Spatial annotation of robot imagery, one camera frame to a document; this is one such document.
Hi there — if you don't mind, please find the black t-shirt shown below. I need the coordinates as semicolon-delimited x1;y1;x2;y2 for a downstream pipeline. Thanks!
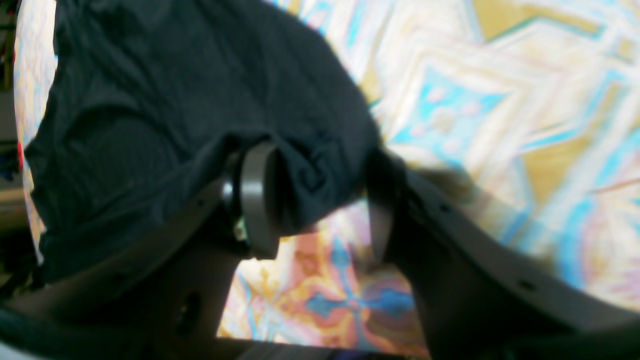
24;0;381;283

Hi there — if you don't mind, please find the patterned tablecloth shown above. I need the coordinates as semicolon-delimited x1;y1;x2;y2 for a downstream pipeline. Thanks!
13;0;639;360

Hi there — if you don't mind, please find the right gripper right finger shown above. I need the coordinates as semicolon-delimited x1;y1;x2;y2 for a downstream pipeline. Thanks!
366;150;640;360

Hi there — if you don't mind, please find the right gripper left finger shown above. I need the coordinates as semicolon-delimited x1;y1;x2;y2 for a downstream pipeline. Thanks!
1;141;280;360

